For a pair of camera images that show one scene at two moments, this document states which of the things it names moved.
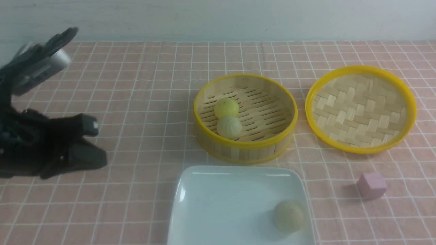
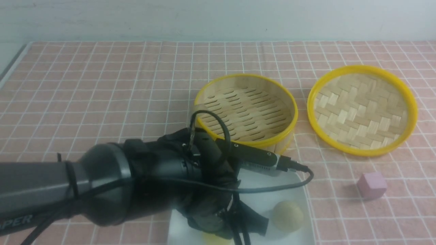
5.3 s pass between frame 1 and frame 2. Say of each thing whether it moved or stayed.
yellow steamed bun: moved
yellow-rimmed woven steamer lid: stayed
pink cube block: stayed
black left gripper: moved
